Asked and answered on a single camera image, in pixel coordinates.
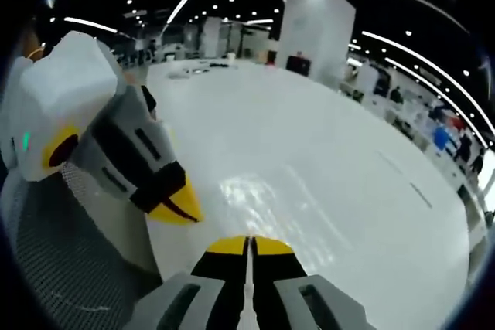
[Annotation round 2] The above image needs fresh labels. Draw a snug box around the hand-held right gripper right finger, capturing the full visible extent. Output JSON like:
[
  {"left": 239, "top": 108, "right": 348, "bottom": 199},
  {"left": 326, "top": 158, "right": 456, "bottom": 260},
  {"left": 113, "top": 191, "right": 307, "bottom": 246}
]
[{"left": 251, "top": 235, "right": 379, "bottom": 330}]

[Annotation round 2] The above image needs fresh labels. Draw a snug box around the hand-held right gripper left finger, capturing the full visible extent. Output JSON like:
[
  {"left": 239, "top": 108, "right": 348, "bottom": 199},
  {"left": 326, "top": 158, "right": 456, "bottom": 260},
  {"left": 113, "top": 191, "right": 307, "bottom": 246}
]
[{"left": 133, "top": 235, "right": 248, "bottom": 330}]

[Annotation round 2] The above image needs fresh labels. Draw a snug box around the clear resealable bag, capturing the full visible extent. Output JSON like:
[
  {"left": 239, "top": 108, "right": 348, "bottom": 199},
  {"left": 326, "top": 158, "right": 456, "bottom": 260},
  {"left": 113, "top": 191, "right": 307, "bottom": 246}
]
[{"left": 217, "top": 172, "right": 355, "bottom": 330}]

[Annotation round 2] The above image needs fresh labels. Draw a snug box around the grey office chair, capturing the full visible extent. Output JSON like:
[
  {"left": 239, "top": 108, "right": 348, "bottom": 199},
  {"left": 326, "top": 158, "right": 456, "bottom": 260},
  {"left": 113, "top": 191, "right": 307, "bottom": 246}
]
[{"left": 0, "top": 160, "right": 164, "bottom": 330}]

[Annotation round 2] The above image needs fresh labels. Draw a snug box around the black cabinet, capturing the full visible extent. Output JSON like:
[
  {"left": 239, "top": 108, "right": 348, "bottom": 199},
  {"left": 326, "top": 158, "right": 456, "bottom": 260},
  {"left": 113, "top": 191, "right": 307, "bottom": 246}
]
[{"left": 285, "top": 55, "right": 312, "bottom": 77}]

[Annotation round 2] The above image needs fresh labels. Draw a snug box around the row of white desks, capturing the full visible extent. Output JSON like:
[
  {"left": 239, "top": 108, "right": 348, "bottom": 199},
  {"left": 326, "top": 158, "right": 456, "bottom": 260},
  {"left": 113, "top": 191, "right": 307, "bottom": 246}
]
[{"left": 340, "top": 62, "right": 489, "bottom": 238}]

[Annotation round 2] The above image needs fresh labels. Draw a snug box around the wide white pillar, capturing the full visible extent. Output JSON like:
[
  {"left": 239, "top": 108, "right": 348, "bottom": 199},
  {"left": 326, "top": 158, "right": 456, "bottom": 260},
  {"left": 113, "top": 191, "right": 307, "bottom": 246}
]
[{"left": 275, "top": 0, "right": 357, "bottom": 92}]

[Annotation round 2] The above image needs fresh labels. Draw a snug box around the blue container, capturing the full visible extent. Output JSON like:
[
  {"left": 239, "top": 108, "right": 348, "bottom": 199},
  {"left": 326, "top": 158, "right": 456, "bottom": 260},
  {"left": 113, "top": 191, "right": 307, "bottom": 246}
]
[{"left": 432, "top": 124, "right": 452, "bottom": 154}]

